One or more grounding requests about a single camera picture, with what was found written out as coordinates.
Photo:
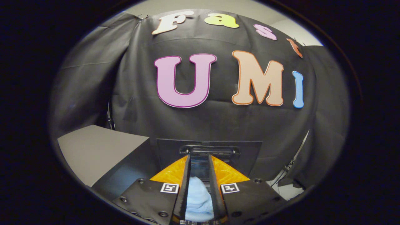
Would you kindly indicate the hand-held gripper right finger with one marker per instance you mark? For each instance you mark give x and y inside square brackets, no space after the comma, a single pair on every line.
[217,197]

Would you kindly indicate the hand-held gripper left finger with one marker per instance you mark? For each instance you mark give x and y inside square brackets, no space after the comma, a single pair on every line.
[182,193]

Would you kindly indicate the light blue cloth garment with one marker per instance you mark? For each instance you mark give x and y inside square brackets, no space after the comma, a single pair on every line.
[198,203]

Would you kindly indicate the dark washing machine lid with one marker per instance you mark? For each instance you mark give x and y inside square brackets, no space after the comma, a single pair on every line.
[250,156]

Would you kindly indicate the black backdrop cloth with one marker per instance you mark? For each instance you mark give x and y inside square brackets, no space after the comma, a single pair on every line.
[218,122]

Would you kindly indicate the dark cabinet with beige door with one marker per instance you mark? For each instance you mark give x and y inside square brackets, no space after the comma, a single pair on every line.
[93,150]

